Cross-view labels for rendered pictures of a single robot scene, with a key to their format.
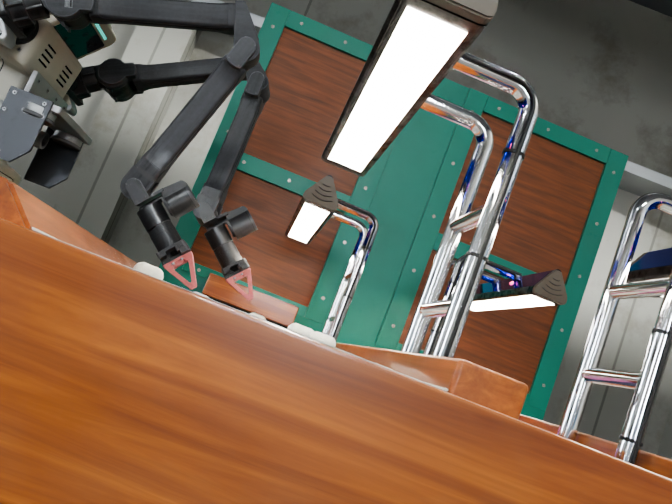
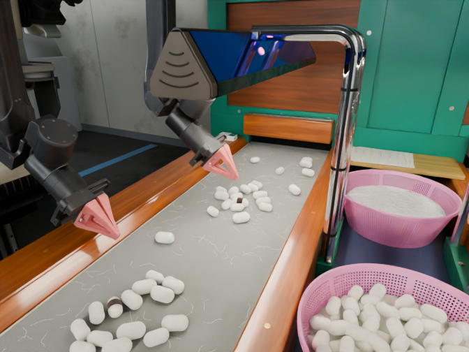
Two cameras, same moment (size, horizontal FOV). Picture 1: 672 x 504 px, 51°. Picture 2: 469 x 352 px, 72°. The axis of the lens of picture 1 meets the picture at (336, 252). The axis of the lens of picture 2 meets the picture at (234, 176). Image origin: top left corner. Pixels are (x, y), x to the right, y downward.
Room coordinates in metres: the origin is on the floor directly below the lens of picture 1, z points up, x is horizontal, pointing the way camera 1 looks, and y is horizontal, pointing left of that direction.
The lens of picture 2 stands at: (1.22, -0.15, 1.10)
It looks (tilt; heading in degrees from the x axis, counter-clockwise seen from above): 23 degrees down; 28
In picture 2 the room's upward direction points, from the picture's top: straight up
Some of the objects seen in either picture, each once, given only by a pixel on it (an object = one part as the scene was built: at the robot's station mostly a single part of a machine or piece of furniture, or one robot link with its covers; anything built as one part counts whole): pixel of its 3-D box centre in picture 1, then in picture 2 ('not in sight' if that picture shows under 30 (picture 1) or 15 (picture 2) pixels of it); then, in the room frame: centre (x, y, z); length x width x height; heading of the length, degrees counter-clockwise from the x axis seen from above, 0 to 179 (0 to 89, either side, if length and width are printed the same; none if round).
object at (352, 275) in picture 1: (314, 287); (301, 149); (1.82, 0.02, 0.90); 0.20 x 0.19 x 0.45; 5
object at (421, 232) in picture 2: not in sight; (392, 207); (2.01, -0.17, 0.72); 0.27 x 0.27 x 0.10
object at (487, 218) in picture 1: (397, 240); not in sight; (0.85, -0.07, 0.90); 0.20 x 0.19 x 0.45; 5
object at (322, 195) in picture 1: (310, 213); (267, 53); (1.82, 0.10, 1.08); 0.62 x 0.08 x 0.07; 5
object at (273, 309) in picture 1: (250, 300); (287, 126); (2.25, 0.20, 0.83); 0.30 x 0.06 x 0.07; 95
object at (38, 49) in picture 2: not in sight; (33, 80); (3.46, 3.64, 0.66); 0.67 x 0.57 x 1.33; 91
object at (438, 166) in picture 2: not in sight; (393, 160); (2.23, -0.15, 0.77); 0.33 x 0.15 x 0.01; 95
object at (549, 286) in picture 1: (503, 291); not in sight; (1.87, -0.46, 1.08); 0.62 x 0.08 x 0.07; 5
